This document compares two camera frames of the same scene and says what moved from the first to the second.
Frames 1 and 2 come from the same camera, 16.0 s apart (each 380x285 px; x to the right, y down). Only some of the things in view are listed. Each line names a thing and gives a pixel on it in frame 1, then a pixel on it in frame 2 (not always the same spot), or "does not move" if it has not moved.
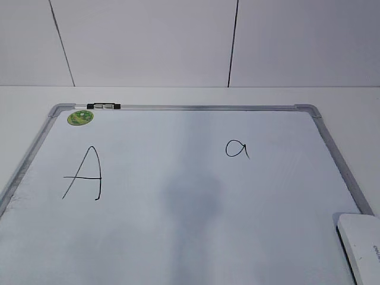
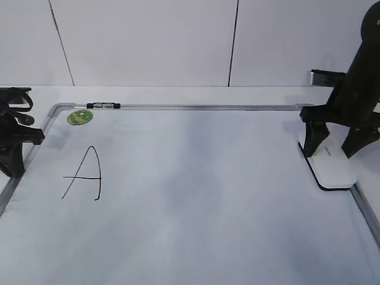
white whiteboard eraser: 360,236 -> 329,162
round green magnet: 80,117 does not move
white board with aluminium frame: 179,194 does not move
